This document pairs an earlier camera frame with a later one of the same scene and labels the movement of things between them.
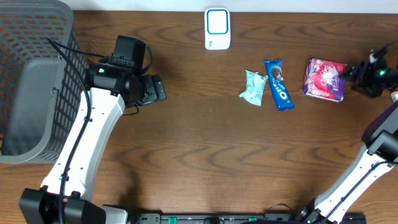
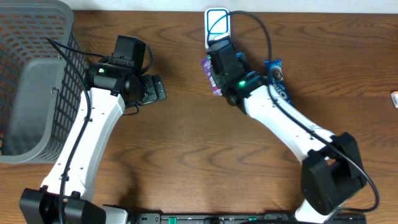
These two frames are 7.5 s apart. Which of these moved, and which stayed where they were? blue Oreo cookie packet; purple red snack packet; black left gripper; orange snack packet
Moved: purple red snack packet
Stayed: orange snack packet; black left gripper; blue Oreo cookie packet
